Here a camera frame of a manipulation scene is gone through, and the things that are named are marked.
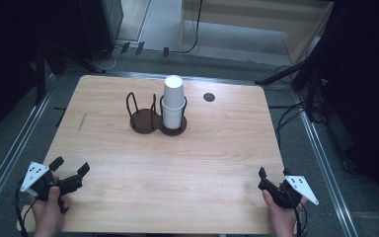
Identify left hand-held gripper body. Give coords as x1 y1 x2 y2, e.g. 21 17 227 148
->
20 161 84 202

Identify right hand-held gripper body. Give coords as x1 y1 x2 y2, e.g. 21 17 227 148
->
258 175 321 209

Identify black wire cup holder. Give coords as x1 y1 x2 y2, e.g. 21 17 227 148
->
125 92 189 137

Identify person's right hand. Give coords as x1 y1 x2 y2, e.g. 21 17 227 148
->
262 189 309 237

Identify person's left hand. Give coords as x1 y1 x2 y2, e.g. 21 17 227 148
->
29 175 70 237

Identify black upright stand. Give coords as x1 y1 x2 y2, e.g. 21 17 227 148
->
34 40 47 107

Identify black stand with legs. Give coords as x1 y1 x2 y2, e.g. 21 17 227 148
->
254 33 331 122

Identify dark cabinet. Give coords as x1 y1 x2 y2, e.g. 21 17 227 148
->
78 0 124 62

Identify light wooden furniture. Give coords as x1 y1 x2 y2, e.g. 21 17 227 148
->
180 0 336 66

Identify aluminium floor rail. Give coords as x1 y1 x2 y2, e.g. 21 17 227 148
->
294 92 359 237
0 73 57 228

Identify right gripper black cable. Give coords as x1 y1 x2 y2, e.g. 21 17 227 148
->
284 187 309 237

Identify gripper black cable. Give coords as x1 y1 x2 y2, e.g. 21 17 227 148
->
14 179 39 237
284 187 309 237

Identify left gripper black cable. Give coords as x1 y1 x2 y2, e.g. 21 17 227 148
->
14 179 39 237

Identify black floor cables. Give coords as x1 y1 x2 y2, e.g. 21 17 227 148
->
267 100 314 147

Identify white floor cable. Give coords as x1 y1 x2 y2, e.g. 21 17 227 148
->
102 44 123 72

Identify black hanging cable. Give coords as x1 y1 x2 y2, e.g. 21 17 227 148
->
169 0 204 55

